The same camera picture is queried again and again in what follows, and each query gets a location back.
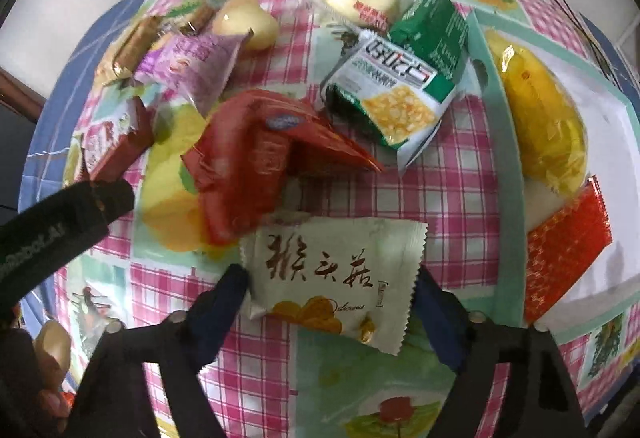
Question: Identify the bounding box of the green white corn snack packet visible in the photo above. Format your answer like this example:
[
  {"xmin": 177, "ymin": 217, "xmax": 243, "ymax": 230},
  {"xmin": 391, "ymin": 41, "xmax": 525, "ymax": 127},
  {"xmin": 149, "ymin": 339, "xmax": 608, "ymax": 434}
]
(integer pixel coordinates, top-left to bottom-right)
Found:
[{"xmin": 321, "ymin": 30, "xmax": 469, "ymax": 169}]

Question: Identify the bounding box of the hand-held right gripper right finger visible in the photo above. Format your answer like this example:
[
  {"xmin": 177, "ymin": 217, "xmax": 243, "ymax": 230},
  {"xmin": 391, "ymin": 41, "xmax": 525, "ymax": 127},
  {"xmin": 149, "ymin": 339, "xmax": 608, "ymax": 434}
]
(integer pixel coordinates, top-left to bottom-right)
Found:
[{"xmin": 414, "ymin": 268, "xmax": 587, "ymax": 438}]

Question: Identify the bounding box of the orange red snack packet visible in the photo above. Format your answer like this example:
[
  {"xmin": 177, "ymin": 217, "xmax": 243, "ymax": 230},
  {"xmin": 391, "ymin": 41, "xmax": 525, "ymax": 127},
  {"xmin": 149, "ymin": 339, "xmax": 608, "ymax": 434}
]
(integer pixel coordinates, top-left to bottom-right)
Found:
[{"xmin": 524, "ymin": 174, "xmax": 614, "ymax": 325}]

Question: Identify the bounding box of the cream round cake clear packet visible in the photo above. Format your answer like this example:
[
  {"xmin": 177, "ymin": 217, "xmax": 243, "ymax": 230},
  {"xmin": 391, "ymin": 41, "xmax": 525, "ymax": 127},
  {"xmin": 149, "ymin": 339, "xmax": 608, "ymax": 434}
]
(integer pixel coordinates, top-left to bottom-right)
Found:
[{"xmin": 211, "ymin": 0, "xmax": 281, "ymax": 52}]

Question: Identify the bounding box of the purple snack packet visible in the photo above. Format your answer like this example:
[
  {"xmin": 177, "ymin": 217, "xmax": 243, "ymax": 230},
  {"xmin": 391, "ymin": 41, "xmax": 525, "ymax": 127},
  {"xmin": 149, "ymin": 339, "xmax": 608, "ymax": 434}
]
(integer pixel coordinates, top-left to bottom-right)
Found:
[{"xmin": 134, "ymin": 30, "xmax": 257, "ymax": 115}]

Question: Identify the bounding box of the red snack packet blue oval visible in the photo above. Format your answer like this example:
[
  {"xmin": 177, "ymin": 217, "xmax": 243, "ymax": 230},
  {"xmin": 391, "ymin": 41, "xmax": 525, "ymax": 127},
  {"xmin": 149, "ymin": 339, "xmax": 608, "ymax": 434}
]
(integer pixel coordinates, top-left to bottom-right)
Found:
[{"xmin": 250, "ymin": 98, "xmax": 387, "ymax": 179}]

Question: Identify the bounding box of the cream snack packet brown print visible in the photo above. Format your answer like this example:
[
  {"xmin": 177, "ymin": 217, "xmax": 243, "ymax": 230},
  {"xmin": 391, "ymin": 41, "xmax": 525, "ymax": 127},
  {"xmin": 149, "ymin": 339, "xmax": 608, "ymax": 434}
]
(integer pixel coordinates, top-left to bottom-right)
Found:
[{"xmin": 239, "ymin": 217, "xmax": 429, "ymax": 355}]

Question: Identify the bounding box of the yellow snack packet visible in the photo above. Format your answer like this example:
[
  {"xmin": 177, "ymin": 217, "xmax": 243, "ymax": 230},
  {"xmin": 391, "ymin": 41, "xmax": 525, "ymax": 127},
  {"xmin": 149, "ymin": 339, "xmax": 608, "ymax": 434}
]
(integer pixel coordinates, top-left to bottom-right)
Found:
[{"xmin": 486, "ymin": 28, "xmax": 590, "ymax": 197}]

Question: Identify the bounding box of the maroon snack packet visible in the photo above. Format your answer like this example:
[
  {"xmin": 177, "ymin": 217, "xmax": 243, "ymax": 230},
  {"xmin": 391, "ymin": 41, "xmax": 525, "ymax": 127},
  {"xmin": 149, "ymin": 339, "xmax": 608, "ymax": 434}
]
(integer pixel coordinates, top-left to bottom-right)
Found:
[{"xmin": 81, "ymin": 96, "xmax": 155, "ymax": 182}]

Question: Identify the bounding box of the black cable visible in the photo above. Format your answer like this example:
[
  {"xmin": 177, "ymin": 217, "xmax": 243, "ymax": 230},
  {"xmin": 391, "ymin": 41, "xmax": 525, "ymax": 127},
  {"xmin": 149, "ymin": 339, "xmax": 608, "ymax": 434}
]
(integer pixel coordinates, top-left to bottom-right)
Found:
[{"xmin": 494, "ymin": 0, "xmax": 640, "ymax": 84}]

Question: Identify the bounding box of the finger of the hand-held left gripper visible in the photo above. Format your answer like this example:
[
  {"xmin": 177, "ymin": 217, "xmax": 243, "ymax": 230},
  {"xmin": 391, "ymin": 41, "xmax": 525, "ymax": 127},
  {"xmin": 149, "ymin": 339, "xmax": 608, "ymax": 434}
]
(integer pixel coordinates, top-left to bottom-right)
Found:
[{"xmin": 66, "ymin": 179, "xmax": 136, "ymax": 225}]

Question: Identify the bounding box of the white box teal rim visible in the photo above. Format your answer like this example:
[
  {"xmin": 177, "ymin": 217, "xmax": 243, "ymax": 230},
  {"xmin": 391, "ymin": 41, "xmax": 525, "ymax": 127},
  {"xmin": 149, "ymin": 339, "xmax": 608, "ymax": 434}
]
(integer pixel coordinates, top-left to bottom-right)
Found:
[{"xmin": 467, "ymin": 9, "xmax": 640, "ymax": 345}]

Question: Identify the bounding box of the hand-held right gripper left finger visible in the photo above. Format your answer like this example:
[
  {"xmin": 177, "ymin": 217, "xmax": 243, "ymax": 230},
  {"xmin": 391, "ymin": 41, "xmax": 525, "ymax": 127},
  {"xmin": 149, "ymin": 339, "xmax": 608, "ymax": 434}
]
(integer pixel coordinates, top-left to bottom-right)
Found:
[{"xmin": 75, "ymin": 264, "xmax": 251, "ymax": 438}]

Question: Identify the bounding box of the dark green snack packet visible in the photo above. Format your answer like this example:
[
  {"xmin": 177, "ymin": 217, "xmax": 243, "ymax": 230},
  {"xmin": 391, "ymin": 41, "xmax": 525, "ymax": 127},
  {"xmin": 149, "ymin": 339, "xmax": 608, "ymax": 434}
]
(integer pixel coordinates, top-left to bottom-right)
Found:
[{"xmin": 389, "ymin": 0, "xmax": 471, "ymax": 86}]

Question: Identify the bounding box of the person's left hand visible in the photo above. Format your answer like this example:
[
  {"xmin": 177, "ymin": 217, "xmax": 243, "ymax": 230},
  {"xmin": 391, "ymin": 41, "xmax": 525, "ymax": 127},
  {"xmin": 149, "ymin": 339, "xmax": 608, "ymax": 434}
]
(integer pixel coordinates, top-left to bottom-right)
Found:
[{"xmin": 32, "ymin": 319, "xmax": 76, "ymax": 425}]

